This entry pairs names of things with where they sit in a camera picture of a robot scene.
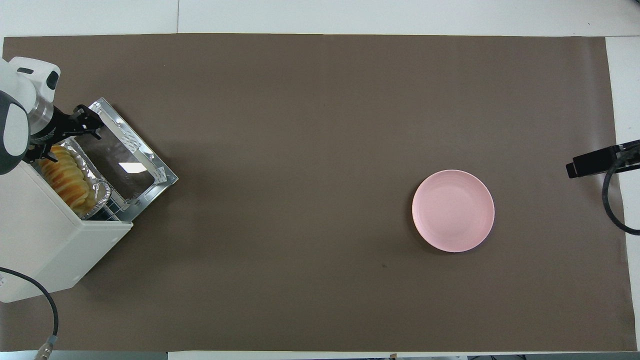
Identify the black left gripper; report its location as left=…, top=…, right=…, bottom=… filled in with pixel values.
left=24, top=104, right=105, bottom=164

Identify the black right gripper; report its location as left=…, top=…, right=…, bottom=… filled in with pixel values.
left=565, top=139, right=640, bottom=180

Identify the sliced golden bread loaf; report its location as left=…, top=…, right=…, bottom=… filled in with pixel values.
left=38, top=144, right=92, bottom=211

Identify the aluminium foil tray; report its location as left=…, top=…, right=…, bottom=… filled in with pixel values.
left=37, top=137, right=112, bottom=221

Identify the glass oven door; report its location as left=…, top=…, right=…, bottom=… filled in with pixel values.
left=70, top=97, right=179, bottom=223

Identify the cream white toaster oven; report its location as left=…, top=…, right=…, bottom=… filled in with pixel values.
left=0, top=150, right=134, bottom=304

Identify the pink round plate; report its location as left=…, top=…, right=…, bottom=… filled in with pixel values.
left=411, top=169, right=496, bottom=253

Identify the brown table mat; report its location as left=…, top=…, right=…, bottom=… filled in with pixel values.
left=0, top=33, right=638, bottom=352

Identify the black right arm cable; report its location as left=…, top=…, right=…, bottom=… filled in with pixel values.
left=601, top=149, right=640, bottom=236

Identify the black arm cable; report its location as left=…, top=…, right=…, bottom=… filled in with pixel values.
left=0, top=266, right=60, bottom=360
left=601, top=149, right=640, bottom=236

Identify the wire oven rack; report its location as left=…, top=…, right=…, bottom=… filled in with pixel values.
left=95, top=192, right=127, bottom=222

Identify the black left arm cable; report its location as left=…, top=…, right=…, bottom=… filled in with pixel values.
left=0, top=266, right=60, bottom=360

